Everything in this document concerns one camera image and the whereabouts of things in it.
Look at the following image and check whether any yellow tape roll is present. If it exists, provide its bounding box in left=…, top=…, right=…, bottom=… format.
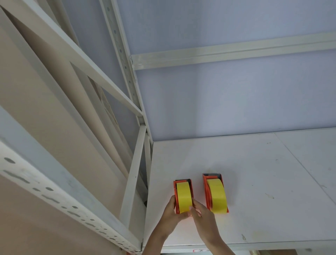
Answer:
left=206, top=178, right=228, bottom=214
left=176, top=181, right=193, bottom=214

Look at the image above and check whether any person's left forearm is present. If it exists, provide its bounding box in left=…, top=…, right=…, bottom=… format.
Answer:
left=141, top=226, right=169, bottom=255

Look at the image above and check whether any white metal shelving rack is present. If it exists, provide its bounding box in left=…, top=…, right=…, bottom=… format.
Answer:
left=0, top=0, right=336, bottom=255

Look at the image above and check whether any person's left hand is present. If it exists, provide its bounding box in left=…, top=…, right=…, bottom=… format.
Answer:
left=158, top=195, right=193, bottom=233

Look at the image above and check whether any person's right forearm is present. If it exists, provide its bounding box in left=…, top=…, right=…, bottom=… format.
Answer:
left=206, top=233, right=237, bottom=255

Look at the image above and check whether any person's right hand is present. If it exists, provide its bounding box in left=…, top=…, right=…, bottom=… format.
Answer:
left=188, top=199, right=221, bottom=243

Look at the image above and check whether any orange tape dispenser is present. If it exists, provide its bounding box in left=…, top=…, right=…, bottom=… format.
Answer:
left=173, top=179, right=195, bottom=215
left=202, top=173, right=229, bottom=214

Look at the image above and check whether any white shelf board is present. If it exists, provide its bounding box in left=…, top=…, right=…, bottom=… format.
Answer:
left=115, top=0, right=336, bottom=142
left=142, top=128, right=336, bottom=248

